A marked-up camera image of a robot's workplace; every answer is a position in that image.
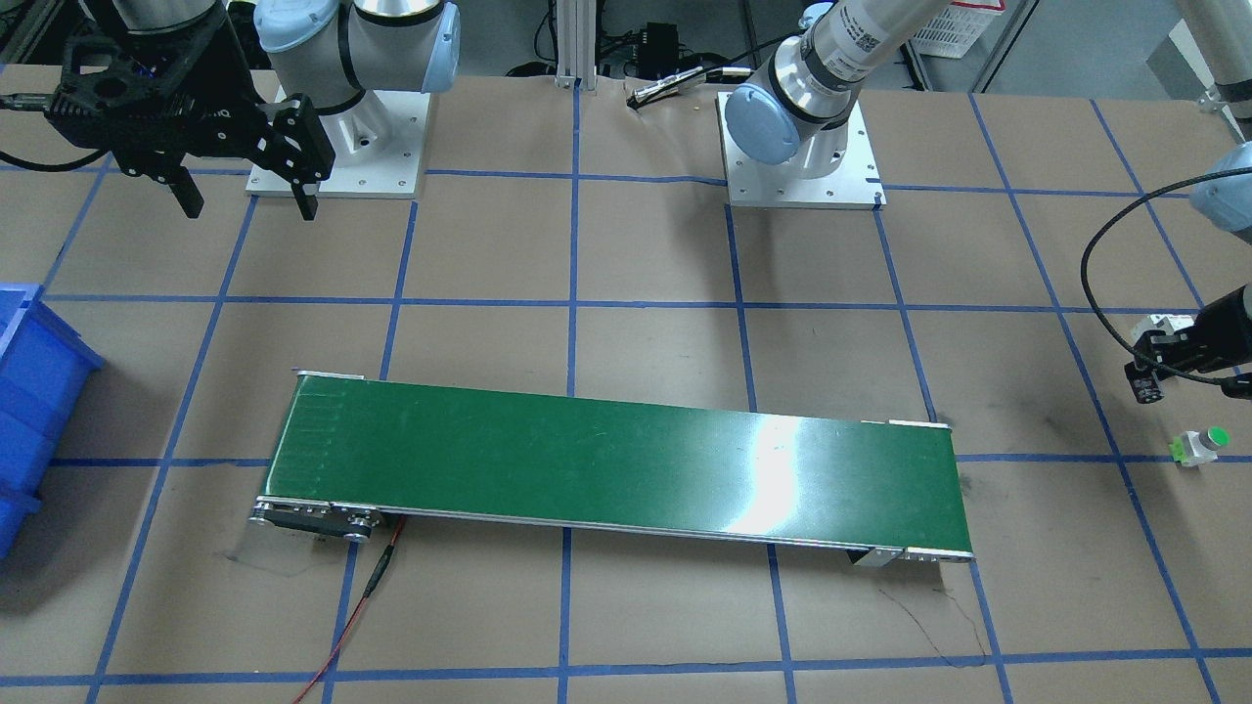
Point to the black cylindrical capacitor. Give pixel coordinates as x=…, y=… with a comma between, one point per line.
x=1144, y=384

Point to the green push button switch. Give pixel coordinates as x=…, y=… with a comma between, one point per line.
x=1195, y=447

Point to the green conveyor belt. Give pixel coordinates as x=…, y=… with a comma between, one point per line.
x=352, y=450

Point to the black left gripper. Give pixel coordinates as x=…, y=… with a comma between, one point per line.
x=1225, y=319

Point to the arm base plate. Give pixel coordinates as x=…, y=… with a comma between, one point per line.
x=379, y=147
x=835, y=169

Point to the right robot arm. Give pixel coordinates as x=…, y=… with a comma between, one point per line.
x=334, y=52

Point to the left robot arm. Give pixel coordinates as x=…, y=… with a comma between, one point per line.
x=813, y=81

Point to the black electronics box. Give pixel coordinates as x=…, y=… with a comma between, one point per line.
x=658, y=51

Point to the blue plastic bin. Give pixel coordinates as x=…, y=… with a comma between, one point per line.
x=44, y=365

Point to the white plastic basket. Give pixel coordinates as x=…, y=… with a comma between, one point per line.
x=952, y=33

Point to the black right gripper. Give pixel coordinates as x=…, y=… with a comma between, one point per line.
x=238, y=86

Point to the white circuit breaker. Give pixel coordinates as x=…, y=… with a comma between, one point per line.
x=1160, y=322

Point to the aluminium frame post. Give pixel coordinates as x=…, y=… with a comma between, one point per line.
x=577, y=31

